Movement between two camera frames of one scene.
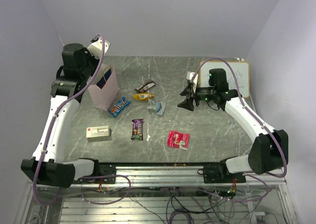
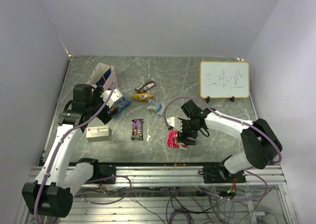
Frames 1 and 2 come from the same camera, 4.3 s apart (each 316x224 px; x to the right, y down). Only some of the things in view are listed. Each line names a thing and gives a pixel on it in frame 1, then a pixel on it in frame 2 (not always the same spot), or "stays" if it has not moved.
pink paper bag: (104, 98) stays
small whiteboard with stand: (241, 69) stays
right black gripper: (187, 104) to (181, 137)
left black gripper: (96, 61) to (104, 116)
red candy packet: (177, 140) stays
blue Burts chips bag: (101, 82) stays
